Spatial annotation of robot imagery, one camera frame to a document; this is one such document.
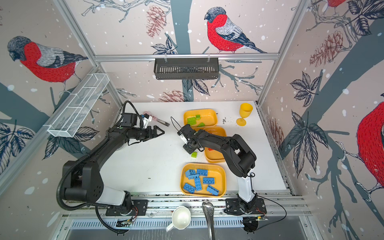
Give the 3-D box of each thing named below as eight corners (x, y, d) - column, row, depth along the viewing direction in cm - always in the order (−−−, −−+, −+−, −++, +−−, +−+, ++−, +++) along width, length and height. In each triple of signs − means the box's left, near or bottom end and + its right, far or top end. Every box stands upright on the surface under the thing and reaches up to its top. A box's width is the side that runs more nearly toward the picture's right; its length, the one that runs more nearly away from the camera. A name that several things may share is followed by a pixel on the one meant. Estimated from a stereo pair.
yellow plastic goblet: (237, 126, 109) (241, 112, 97) (235, 117, 115) (239, 103, 103) (248, 126, 109) (254, 112, 97) (245, 117, 115) (251, 103, 103)
